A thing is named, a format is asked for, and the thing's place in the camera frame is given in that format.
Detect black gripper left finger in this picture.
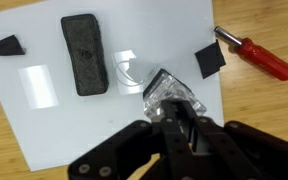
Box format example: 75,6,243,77
67,97,198,180

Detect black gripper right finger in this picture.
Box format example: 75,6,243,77
178,99,288,180

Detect white whiteboard sheet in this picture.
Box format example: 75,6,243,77
0,0,225,173

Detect square black foam piece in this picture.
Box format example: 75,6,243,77
194,39,227,80

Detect black whiteboard eraser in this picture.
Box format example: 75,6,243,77
60,13,110,97

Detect black foam wedge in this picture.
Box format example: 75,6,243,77
0,34,27,57

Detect red handled screwdriver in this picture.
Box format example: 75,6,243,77
213,25,288,82

